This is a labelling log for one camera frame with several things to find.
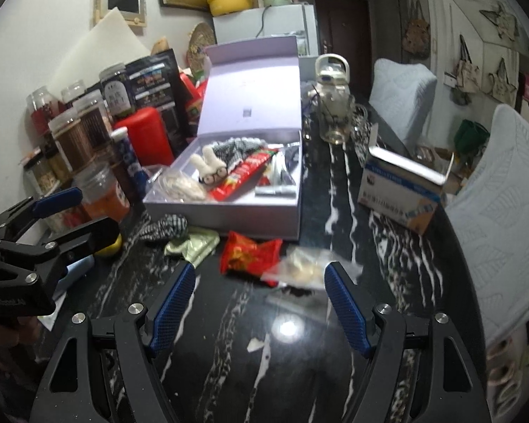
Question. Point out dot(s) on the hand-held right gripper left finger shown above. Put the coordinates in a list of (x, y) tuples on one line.
[(172, 308)]

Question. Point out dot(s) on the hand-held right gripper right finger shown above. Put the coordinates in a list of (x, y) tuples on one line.
[(348, 308)]

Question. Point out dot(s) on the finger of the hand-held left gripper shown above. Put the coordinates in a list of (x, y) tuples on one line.
[(92, 233), (57, 200)]

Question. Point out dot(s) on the clear zip bag white contents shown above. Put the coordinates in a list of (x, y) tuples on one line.
[(304, 268)]

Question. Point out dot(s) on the pale green packet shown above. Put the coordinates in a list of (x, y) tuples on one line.
[(194, 244)]

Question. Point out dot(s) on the dark checkered scrunchie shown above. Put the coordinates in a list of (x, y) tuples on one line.
[(165, 227)]

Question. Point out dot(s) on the red snack packet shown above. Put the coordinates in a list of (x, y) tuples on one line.
[(247, 253)]

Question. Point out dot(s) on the clear bag of beige strands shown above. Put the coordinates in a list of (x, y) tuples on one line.
[(178, 187)]

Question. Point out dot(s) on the white plush toy with glasses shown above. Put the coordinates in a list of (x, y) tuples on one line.
[(211, 163)]

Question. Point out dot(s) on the silver sachet pack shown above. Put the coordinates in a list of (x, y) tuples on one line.
[(282, 176)]

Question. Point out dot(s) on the red and green packet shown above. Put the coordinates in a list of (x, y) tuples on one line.
[(242, 174)]

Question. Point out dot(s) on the checkered lace-trimmed cloth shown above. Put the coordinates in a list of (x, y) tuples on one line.
[(238, 150)]

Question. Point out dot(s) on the lavender gift box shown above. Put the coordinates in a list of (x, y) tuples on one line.
[(251, 88)]

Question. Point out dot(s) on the person's left hand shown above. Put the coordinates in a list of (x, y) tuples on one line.
[(4, 339)]

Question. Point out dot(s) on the yellow lemon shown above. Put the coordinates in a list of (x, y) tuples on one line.
[(110, 249)]

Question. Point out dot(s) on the clear jar orange contents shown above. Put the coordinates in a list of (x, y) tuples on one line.
[(103, 198)]

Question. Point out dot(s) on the black-lid jar yellow contents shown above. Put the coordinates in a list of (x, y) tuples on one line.
[(57, 163)]

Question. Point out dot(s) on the light blue device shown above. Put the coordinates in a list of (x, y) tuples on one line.
[(77, 271)]

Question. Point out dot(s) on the brown powder jar white label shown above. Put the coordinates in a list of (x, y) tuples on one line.
[(72, 141)]

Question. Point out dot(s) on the blue tablet tube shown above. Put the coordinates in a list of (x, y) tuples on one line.
[(130, 163)]

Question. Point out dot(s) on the brown powder jar dark label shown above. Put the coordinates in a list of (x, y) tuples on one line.
[(95, 123)]

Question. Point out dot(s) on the clear jar red label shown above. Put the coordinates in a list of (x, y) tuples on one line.
[(44, 110)]

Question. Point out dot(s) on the red cylinder can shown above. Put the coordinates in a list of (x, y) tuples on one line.
[(145, 136)]

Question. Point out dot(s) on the clear jar dark label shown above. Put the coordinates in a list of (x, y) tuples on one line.
[(74, 92)]

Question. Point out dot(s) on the dark jar white label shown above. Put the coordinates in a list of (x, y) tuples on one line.
[(117, 92)]

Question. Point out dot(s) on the blue and white carton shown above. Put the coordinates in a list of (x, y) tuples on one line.
[(396, 194)]

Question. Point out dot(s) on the black product box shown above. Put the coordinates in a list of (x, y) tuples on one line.
[(156, 83)]

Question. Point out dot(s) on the white foam board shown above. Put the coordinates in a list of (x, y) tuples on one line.
[(97, 48)]

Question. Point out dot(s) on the red packaging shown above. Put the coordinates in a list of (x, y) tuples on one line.
[(194, 101)]

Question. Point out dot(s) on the chair with leaf-pattern cover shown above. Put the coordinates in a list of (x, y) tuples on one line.
[(502, 229), (401, 97)]

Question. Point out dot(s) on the floral patterned cloth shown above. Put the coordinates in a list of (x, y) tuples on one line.
[(507, 379)]

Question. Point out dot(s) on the glass mug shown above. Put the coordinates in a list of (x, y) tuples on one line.
[(339, 123)]

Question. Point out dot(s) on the brown paper bag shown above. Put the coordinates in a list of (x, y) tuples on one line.
[(161, 45)]

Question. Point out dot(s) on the woven straw mat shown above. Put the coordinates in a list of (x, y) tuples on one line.
[(199, 46)]

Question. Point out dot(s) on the green bag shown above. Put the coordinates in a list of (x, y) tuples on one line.
[(469, 134)]

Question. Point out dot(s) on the glass teapot white lid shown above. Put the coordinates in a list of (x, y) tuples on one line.
[(333, 79)]

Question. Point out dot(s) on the white printed tote bag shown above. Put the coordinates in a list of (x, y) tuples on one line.
[(467, 70), (502, 81), (502, 22)]

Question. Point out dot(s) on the brown tote bag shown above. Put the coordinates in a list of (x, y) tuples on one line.
[(416, 35)]

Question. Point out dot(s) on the white fridge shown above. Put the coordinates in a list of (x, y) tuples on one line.
[(282, 22)]

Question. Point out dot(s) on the dark wooden door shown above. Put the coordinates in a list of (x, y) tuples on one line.
[(344, 22)]

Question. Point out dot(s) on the wall intercom monitor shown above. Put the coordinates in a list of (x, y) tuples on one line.
[(121, 2)]

